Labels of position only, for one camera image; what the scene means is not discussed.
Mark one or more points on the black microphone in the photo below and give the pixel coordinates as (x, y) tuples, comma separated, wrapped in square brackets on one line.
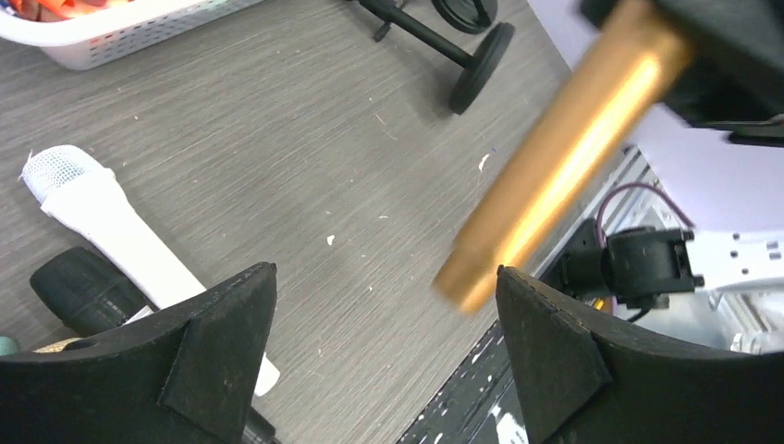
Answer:
[(184, 374)]

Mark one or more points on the orange patterned cloth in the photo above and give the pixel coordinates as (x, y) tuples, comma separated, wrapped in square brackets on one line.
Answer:
[(56, 10)]

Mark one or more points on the gold brown microphone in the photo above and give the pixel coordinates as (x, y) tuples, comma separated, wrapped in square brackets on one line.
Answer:
[(630, 66)]

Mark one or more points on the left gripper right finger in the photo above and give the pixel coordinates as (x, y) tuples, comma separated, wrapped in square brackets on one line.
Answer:
[(583, 376)]

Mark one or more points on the white microphone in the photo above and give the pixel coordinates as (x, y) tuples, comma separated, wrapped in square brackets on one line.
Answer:
[(130, 273)]

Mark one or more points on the black round-base mic stand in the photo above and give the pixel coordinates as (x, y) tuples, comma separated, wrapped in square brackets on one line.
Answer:
[(477, 68)]

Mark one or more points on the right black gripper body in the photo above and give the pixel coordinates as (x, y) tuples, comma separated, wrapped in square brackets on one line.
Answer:
[(735, 84)]

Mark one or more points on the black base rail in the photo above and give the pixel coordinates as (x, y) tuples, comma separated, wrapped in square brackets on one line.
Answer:
[(477, 404)]

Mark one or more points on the cream yellow microphone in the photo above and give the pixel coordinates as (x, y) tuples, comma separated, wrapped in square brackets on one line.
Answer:
[(56, 346)]

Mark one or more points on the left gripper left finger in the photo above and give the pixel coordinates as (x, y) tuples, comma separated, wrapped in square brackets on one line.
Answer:
[(183, 375)]

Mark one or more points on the white plastic basket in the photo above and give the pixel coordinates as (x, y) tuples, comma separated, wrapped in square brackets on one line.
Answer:
[(96, 36)]

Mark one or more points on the green microphone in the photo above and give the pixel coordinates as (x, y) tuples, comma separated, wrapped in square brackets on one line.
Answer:
[(8, 346)]

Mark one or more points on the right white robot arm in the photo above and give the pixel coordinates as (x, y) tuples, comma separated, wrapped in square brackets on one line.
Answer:
[(637, 265)]

